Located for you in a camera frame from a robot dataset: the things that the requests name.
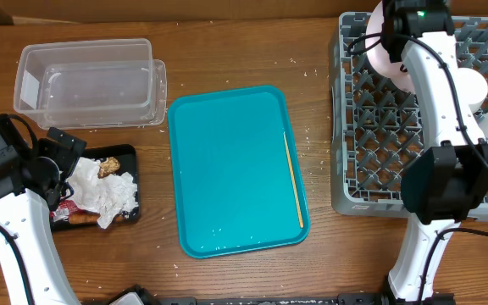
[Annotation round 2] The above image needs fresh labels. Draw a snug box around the large white plate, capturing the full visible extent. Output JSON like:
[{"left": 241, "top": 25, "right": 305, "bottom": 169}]
[{"left": 365, "top": 3, "right": 414, "bottom": 93}]

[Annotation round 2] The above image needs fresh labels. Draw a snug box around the red snack wrapper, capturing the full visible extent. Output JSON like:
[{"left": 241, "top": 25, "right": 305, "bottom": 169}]
[{"left": 50, "top": 200, "right": 81, "bottom": 222}]

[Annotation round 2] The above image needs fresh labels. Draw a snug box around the white napkin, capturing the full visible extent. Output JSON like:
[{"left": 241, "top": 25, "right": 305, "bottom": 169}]
[
  {"left": 68, "top": 158, "right": 106, "bottom": 213},
  {"left": 94, "top": 173, "right": 138, "bottom": 229}
]

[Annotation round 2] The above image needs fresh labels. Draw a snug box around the white bowl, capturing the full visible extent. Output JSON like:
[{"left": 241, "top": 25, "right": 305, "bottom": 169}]
[{"left": 455, "top": 68, "right": 488, "bottom": 114}]

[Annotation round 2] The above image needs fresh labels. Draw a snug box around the brown food chunk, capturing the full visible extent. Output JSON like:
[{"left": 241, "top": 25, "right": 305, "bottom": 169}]
[{"left": 97, "top": 157, "right": 120, "bottom": 179}]

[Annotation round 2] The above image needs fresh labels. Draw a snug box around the wooden chopstick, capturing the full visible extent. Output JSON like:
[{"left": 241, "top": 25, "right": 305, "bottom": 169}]
[{"left": 283, "top": 132, "right": 304, "bottom": 229}]

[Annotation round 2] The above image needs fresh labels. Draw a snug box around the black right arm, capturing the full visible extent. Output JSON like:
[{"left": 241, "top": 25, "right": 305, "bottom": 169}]
[{"left": 380, "top": 1, "right": 488, "bottom": 304}]

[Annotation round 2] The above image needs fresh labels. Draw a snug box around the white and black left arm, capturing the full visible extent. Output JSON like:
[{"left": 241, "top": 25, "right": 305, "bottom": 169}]
[{"left": 0, "top": 114, "right": 86, "bottom": 304}]

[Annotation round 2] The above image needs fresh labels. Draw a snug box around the grey dishwasher rack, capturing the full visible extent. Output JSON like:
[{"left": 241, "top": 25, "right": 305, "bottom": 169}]
[{"left": 330, "top": 12, "right": 488, "bottom": 218}]

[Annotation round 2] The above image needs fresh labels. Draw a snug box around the clear plastic storage bin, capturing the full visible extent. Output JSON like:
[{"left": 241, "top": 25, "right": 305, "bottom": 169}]
[{"left": 14, "top": 38, "right": 168, "bottom": 130}]

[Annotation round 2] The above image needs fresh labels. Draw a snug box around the black plastic tray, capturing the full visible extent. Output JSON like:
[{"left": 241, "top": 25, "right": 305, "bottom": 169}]
[{"left": 50, "top": 144, "right": 141, "bottom": 232}]

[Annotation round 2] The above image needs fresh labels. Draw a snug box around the teal serving tray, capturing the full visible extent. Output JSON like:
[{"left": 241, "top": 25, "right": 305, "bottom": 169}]
[{"left": 168, "top": 85, "right": 311, "bottom": 258}]

